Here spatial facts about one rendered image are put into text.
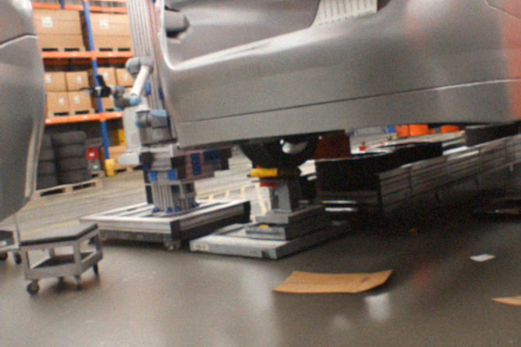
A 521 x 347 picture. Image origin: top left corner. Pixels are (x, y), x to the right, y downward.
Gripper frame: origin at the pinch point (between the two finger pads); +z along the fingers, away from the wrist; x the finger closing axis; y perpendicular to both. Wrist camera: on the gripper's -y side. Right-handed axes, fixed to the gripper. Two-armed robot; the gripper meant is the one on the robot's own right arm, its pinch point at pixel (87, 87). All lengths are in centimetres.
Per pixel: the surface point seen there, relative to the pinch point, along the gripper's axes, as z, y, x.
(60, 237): 58, 87, -31
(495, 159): -291, 71, -229
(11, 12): 232, -17, -212
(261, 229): -34, 93, -117
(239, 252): -22, 107, -107
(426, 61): 85, -11, -249
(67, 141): -476, 104, 522
